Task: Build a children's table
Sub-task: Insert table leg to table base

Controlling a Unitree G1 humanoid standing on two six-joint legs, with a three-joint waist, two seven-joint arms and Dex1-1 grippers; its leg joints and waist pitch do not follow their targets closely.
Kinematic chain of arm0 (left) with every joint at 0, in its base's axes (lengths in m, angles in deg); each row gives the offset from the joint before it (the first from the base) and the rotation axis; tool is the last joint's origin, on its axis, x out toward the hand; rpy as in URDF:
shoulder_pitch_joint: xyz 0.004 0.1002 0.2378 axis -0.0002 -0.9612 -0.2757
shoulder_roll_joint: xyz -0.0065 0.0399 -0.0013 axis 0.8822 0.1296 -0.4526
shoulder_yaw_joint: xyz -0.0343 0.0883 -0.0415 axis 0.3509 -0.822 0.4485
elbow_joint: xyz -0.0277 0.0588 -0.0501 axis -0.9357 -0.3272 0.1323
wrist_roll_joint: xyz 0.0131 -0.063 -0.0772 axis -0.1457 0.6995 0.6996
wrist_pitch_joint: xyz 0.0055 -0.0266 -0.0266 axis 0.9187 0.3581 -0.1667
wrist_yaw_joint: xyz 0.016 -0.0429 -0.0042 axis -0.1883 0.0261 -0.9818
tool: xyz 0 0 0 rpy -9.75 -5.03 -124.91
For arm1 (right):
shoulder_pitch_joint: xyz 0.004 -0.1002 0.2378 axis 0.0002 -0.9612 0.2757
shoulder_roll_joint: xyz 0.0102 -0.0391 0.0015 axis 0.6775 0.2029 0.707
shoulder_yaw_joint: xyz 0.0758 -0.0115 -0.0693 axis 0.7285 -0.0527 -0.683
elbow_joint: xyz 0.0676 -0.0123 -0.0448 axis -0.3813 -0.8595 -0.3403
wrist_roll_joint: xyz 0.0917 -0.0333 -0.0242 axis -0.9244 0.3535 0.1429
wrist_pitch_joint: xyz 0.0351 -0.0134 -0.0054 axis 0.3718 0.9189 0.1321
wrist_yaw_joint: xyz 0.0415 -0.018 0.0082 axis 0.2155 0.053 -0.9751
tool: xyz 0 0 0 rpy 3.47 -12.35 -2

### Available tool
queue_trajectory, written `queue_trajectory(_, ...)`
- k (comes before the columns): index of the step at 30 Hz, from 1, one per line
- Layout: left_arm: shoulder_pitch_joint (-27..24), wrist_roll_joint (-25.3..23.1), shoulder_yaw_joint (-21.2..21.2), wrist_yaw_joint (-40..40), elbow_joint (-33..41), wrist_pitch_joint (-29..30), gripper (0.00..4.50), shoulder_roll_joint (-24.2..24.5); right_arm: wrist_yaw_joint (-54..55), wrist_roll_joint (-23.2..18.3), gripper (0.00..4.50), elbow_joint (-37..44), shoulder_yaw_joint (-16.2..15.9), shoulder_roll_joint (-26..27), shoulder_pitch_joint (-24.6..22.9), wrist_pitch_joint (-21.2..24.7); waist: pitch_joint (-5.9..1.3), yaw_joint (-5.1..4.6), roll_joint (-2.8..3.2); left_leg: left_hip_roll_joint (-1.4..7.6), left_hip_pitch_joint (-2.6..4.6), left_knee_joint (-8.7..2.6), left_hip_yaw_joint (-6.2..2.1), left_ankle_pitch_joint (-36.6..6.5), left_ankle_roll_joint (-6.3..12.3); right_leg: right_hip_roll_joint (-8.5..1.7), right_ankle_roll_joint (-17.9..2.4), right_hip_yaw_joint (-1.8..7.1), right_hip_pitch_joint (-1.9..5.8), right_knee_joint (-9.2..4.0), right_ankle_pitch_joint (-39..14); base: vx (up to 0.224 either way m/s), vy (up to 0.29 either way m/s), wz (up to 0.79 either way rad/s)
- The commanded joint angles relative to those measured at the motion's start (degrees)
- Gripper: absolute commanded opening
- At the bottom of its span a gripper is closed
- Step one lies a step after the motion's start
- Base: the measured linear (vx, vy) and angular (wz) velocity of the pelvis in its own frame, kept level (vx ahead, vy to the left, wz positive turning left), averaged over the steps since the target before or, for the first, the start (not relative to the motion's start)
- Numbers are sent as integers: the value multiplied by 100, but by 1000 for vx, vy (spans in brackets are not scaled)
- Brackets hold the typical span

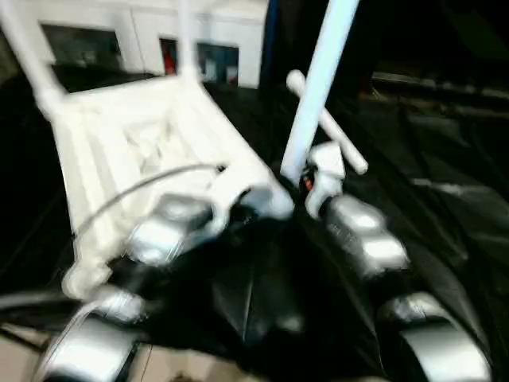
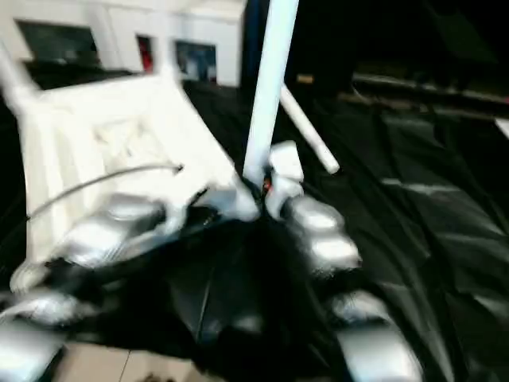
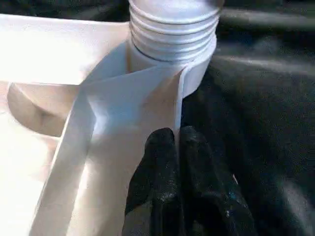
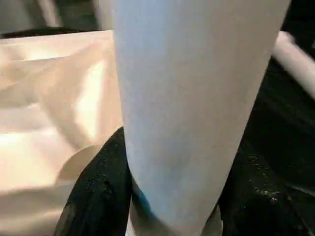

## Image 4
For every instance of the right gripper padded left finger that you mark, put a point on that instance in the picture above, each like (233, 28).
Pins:
(101, 196)

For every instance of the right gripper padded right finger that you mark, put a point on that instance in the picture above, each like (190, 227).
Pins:
(266, 206)

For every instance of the white plastic table top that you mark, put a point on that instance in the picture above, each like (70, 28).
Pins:
(49, 108)

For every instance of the black plastic mat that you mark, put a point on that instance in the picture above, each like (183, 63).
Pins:
(280, 137)

